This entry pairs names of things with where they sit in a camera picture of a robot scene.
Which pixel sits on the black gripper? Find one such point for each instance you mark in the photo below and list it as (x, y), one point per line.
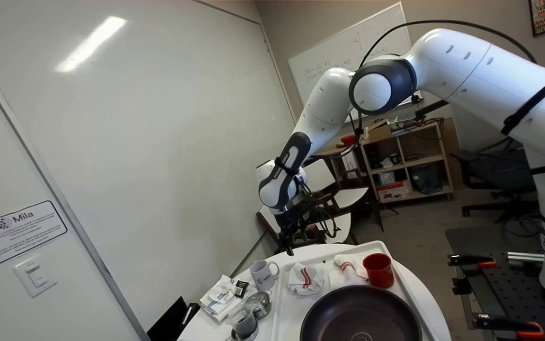
(293, 220)

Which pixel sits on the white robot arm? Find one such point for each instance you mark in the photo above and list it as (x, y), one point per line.
(473, 81)

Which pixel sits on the black frying pan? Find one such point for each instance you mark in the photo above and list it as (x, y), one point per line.
(359, 314)

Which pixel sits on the white mug grey print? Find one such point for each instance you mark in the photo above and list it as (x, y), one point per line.
(261, 274)

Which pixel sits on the chair with white tablet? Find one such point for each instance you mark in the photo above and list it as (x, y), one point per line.
(350, 195)
(341, 227)

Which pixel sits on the round metal tin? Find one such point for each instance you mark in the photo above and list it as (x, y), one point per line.
(257, 303)

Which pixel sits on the red mug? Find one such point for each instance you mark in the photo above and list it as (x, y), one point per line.
(378, 269)

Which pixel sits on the pile of white packets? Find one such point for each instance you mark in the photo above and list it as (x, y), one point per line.
(219, 297)

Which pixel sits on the small grey cup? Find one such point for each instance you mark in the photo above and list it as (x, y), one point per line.
(244, 324)

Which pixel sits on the red white box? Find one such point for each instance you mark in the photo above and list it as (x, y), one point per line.
(390, 191)

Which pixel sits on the dark bag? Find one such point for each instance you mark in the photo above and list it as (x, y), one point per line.
(428, 180)

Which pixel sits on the wooden shelf unit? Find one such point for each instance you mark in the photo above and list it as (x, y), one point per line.
(437, 157)

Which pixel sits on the small black clamp block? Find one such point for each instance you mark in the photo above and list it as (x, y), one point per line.
(462, 284)

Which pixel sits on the black red bar clamp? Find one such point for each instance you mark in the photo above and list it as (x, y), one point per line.
(471, 259)
(505, 324)

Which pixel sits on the black office chair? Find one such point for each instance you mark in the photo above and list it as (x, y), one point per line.
(499, 172)

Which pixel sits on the black perforated base board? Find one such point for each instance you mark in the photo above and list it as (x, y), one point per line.
(511, 290)

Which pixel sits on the silver metal bar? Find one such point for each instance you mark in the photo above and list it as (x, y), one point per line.
(524, 255)

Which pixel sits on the large white wall board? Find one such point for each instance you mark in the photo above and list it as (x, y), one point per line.
(159, 157)

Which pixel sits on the wall mounted whiteboard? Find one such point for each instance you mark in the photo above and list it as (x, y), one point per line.
(322, 62)

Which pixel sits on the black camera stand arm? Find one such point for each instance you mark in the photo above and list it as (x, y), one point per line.
(433, 106)

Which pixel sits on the white light switch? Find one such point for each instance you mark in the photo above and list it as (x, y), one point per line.
(34, 274)

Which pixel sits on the white wall sign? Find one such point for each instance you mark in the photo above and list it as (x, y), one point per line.
(19, 231)

